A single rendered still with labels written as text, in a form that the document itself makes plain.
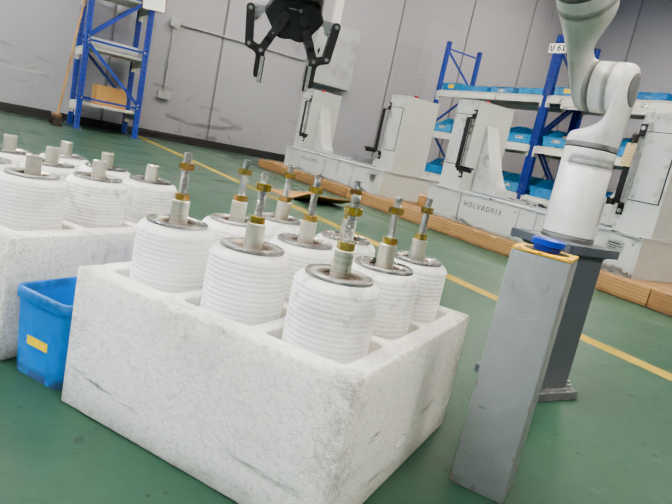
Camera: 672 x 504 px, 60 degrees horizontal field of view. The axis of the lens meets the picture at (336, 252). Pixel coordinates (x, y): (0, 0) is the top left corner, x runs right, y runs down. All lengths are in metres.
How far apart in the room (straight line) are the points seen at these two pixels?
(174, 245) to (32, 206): 0.28
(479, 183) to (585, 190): 2.54
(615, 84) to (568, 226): 0.26
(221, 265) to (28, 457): 0.29
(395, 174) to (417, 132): 0.34
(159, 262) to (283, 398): 0.24
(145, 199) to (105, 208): 0.10
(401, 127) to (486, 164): 0.81
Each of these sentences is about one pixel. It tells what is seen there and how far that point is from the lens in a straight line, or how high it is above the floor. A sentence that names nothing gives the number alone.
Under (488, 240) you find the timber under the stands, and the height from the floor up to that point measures 0.05.
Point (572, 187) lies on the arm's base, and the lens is 1.16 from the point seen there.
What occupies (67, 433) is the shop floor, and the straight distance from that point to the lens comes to 0.78.
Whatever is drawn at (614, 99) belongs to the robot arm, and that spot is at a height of 0.56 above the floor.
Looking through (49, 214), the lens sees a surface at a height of 0.20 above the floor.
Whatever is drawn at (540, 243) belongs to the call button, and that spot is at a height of 0.32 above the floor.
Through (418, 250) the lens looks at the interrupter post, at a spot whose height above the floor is 0.27.
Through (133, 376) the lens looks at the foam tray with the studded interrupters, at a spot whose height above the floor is 0.08.
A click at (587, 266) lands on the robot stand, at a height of 0.26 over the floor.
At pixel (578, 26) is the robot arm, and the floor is 0.64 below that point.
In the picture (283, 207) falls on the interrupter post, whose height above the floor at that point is 0.27.
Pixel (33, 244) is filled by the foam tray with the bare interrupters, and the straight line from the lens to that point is 0.91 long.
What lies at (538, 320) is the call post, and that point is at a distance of 0.73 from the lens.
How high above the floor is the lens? 0.39
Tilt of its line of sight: 10 degrees down
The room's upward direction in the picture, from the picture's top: 12 degrees clockwise
